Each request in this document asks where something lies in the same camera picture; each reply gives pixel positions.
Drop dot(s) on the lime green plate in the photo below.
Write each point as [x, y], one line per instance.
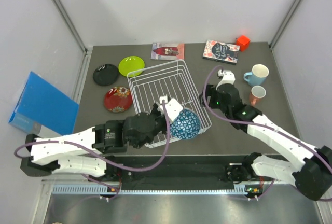
[131, 66]

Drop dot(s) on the light blue mug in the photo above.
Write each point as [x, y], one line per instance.
[257, 75]

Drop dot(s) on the blue patterned bowl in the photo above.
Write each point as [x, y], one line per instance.
[187, 125]

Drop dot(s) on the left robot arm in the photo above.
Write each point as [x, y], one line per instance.
[85, 152]

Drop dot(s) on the blue white box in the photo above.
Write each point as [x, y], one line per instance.
[43, 110]

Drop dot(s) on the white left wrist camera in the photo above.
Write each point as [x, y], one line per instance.
[173, 107]

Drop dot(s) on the orange red cube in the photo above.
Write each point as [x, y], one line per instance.
[243, 42]

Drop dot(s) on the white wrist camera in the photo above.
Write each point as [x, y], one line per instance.
[173, 107]
[226, 77]

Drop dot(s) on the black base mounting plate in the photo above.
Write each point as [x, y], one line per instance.
[229, 169]

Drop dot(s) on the red pink book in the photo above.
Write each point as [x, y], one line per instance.
[167, 51]

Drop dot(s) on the pink ceramic mug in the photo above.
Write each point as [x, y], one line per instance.
[257, 93]

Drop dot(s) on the white wire dish rack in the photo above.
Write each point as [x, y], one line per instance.
[172, 82]

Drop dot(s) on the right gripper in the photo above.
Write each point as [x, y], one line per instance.
[210, 91]

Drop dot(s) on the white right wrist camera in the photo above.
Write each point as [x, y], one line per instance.
[226, 77]

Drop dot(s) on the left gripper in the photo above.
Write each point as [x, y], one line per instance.
[155, 110]

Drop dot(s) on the floral dark blue book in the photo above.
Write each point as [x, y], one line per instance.
[221, 52]

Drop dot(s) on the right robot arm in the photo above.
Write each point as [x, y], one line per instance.
[305, 167]

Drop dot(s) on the red floral plate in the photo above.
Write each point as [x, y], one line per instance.
[118, 99]

